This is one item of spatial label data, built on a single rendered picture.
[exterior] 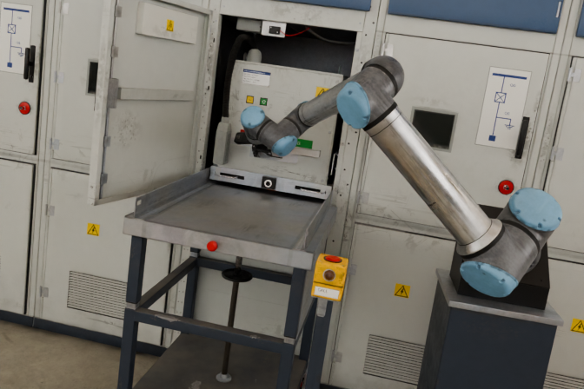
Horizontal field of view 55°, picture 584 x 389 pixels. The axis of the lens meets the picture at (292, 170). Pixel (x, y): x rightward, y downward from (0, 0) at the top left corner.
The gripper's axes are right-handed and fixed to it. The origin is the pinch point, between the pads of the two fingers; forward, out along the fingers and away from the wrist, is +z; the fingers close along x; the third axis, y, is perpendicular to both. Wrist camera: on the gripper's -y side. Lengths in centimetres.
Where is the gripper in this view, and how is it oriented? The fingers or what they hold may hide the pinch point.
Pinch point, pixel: (260, 154)
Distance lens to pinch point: 239.1
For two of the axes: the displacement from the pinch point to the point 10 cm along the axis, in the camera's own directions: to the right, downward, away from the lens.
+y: 9.7, 1.7, -1.6
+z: 0.9, 3.7, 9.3
